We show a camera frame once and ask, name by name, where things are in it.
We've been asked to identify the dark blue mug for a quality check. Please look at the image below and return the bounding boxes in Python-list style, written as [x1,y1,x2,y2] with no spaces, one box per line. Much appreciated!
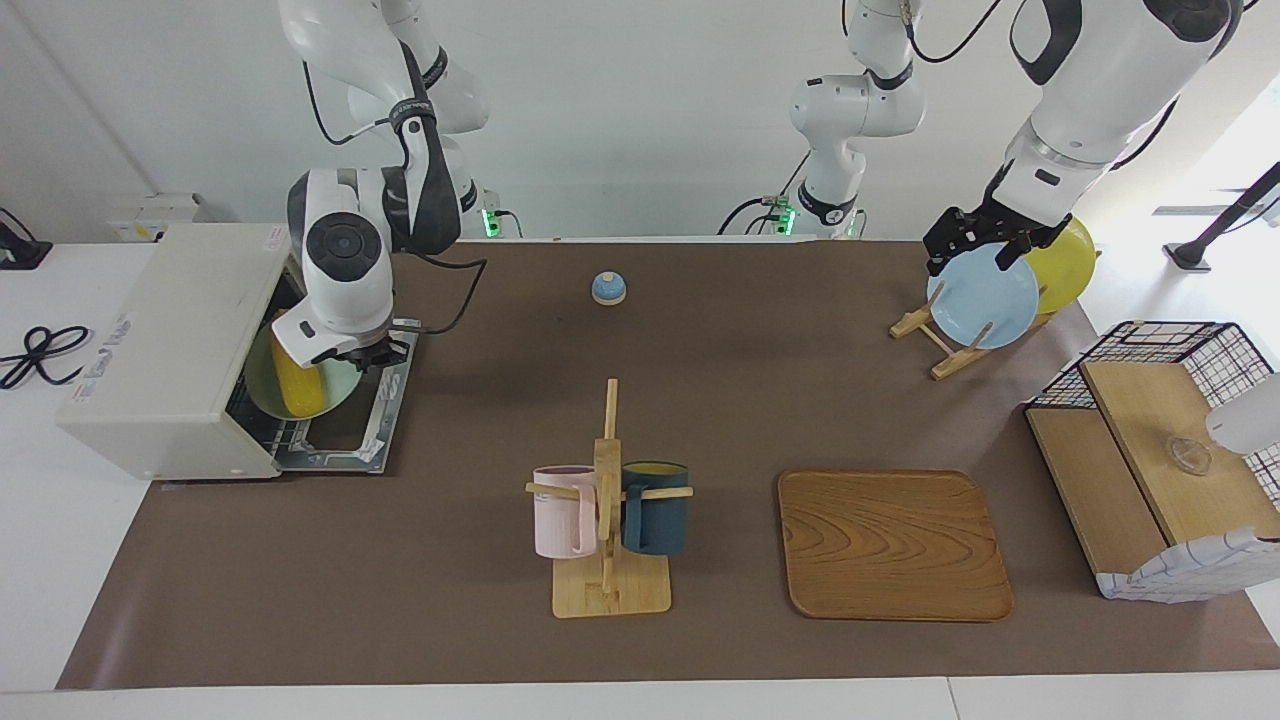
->
[620,461,691,557]

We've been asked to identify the black floor stand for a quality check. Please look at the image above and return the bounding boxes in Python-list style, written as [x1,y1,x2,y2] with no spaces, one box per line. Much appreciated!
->
[1165,160,1280,273]

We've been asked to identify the black clamp base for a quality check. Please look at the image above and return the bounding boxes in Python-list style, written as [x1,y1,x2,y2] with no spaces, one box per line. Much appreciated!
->
[0,208,53,271]

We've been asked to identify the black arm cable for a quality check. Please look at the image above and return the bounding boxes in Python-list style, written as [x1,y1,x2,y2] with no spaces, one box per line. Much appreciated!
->
[905,0,1183,173]
[303,60,489,336]

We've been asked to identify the yellow corn cob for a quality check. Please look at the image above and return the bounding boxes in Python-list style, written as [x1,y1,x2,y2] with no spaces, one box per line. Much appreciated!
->
[270,340,327,419]

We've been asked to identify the yellow plate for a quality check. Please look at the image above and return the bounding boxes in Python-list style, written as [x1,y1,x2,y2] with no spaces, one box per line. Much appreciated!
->
[1022,217,1098,316]

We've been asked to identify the white checked cloth liner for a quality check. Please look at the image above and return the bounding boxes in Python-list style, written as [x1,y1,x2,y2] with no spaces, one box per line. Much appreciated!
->
[1095,528,1280,603]

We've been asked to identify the brown wooden tray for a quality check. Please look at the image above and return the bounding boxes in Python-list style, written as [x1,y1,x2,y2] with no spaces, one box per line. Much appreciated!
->
[778,470,1015,623]

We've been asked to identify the white wall box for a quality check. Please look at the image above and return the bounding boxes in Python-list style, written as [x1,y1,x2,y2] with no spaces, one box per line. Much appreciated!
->
[105,193,216,244]

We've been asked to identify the clear glass dish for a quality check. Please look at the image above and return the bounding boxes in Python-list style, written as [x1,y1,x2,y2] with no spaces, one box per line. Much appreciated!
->
[1165,435,1214,477]

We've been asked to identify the light blue plate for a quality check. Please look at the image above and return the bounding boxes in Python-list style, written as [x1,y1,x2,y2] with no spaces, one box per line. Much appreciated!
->
[926,243,1041,350]

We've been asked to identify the coiled black cable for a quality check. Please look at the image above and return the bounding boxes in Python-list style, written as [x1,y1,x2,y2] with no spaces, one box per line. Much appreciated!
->
[0,325,93,391]

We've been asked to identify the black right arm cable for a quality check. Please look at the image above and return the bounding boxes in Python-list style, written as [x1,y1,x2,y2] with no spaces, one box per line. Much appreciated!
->
[303,60,489,336]

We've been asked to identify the pink mug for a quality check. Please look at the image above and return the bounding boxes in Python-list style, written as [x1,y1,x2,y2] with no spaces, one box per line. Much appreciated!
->
[532,465,599,559]

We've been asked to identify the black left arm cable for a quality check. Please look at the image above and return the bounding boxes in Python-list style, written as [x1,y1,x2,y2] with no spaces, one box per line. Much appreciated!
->
[905,0,1183,173]

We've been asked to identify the wooden shelf with wire basket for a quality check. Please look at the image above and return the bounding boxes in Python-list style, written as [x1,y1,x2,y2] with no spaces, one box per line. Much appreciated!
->
[1025,320,1280,603]

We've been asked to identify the brown table mat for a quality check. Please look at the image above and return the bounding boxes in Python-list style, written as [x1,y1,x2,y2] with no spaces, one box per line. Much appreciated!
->
[57,240,1280,691]

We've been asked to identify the wooden plate rack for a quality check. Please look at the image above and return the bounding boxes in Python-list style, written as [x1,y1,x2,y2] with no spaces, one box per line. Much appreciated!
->
[890,280,1053,382]

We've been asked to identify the black base cables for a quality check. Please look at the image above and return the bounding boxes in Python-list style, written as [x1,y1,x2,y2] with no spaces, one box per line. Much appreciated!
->
[717,150,813,238]

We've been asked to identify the light green plate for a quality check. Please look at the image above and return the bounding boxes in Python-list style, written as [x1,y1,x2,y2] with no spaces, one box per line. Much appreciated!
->
[247,325,363,422]

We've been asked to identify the wooden mug tree stand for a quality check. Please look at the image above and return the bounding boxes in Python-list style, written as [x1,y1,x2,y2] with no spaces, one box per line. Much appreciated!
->
[525,378,694,619]

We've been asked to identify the white toaster oven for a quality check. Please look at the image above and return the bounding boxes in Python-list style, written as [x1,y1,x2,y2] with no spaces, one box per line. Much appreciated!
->
[57,222,421,482]

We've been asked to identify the white rounded fixture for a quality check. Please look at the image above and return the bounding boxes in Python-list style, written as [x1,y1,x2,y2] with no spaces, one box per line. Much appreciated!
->
[1205,372,1280,457]

